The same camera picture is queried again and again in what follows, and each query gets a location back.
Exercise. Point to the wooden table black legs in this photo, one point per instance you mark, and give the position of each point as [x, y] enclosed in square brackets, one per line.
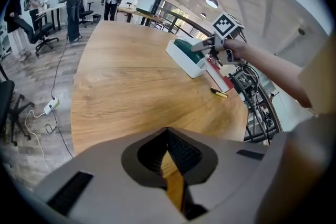
[131, 11]

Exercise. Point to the person's right forearm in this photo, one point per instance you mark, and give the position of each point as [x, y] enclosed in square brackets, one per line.
[278, 70]

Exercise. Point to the yellow marker pen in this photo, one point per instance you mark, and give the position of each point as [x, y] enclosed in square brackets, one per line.
[219, 93]

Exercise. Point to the white plastic tray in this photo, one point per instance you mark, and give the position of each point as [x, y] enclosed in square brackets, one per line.
[183, 63]

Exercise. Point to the black waste bin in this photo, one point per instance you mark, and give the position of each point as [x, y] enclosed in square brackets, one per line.
[96, 18]

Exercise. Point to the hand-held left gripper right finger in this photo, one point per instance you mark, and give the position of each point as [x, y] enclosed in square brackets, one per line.
[231, 178]

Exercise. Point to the black metal railing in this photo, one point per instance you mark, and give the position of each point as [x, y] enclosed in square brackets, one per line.
[275, 120]

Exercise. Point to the white power strip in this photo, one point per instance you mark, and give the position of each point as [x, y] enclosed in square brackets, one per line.
[51, 106]

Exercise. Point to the green tissue pack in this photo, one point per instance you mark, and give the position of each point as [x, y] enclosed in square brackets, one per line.
[183, 44]

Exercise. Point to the red book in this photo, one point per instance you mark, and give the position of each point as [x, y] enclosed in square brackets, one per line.
[219, 73]

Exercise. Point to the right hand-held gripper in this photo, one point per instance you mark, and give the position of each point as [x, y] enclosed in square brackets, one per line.
[225, 25]

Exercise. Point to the person's right hand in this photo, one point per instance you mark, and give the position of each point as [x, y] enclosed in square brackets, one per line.
[240, 49]

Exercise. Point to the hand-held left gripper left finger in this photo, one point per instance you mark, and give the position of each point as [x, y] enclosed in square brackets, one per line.
[105, 165]

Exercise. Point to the white table black legs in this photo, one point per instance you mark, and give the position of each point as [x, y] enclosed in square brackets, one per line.
[51, 8]

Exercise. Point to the large wooden table white legs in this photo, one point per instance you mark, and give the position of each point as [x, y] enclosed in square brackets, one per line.
[131, 86]

